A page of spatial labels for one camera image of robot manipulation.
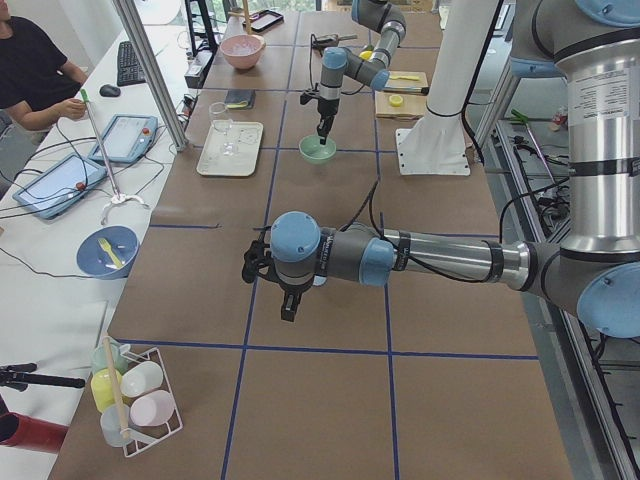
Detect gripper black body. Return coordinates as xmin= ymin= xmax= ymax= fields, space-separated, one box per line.
xmin=300 ymin=86 xmax=339 ymax=122
xmin=241 ymin=239 xmax=303 ymax=299

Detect black keyboard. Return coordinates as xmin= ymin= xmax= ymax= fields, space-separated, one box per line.
xmin=116 ymin=41 xmax=146 ymax=87

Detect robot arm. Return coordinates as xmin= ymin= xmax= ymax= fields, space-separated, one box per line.
xmin=241 ymin=1 xmax=639 ymax=338
xmin=300 ymin=0 xmax=406 ymax=145

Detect person in black shirt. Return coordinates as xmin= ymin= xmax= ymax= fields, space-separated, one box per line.
xmin=1 ymin=1 xmax=87 ymax=132

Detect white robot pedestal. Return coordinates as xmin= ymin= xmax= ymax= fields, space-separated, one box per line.
xmin=396 ymin=0 xmax=502 ymax=176

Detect light green bowl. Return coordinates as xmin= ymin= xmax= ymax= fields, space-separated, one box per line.
xmin=299 ymin=135 xmax=337 ymax=165

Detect white wire cup rack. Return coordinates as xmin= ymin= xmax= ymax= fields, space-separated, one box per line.
xmin=90 ymin=337 xmax=183 ymax=458

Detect aluminium frame post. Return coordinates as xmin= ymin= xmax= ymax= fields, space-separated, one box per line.
xmin=112 ymin=0 xmax=188 ymax=152

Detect yellow fork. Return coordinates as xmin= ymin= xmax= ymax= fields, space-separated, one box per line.
xmin=98 ymin=237 xmax=124 ymax=269

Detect wooden cutting board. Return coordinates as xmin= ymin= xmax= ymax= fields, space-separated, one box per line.
xmin=375 ymin=71 xmax=429 ymax=119

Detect reacher grabber stick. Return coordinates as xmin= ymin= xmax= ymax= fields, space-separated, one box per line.
xmin=80 ymin=88 xmax=150 ymax=226

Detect clear wine glass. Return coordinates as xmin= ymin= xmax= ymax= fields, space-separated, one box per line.
xmin=208 ymin=102 xmax=237 ymax=156

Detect steel cylinder handle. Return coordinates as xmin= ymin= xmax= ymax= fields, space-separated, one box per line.
xmin=383 ymin=86 xmax=429 ymax=96

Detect teach pendant tablet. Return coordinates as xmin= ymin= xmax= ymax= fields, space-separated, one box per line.
xmin=101 ymin=114 xmax=158 ymax=164
xmin=12 ymin=154 xmax=107 ymax=220

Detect red cylinder bottle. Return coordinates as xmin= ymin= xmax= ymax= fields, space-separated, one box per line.
xmin=1 ymin=412 xmax=68 ymax=453

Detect cream bear tray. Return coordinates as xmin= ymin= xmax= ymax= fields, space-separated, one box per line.
xmin=196 ymin=121 xmax=263 ymax=177

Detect yellow plastic knife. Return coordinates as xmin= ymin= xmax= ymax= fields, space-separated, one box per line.
xmin=389 ymin=75 xmax=421 ymax=82

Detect pink bowl with ice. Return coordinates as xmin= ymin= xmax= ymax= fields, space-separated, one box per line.
xmin=220 ymin=34 xmax=266 ymax=70

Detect black computer mouse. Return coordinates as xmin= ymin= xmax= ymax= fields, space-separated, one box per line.
xmin=99 ymin=84 xmax=121 ymax=98

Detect teach pendant tablet far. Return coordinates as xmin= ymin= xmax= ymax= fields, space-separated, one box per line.
xmin=101 ymin=114 xmax=158 ymax=164

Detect blue bowl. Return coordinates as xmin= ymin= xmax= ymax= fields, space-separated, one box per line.
xmin=76 ymin=225 xmax=139 ymax=280

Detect teach pendant tablet near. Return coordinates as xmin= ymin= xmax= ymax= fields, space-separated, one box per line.
xmin=12 ymin=154 xmax=107 ymax=220

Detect lemon half slice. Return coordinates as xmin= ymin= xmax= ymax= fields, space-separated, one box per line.
xmin=388 ymin=94 xmax=404 ymax=107

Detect black tripod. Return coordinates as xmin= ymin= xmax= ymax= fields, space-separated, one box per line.
xmin=1 ymin=363 xmax=85 ymax=392

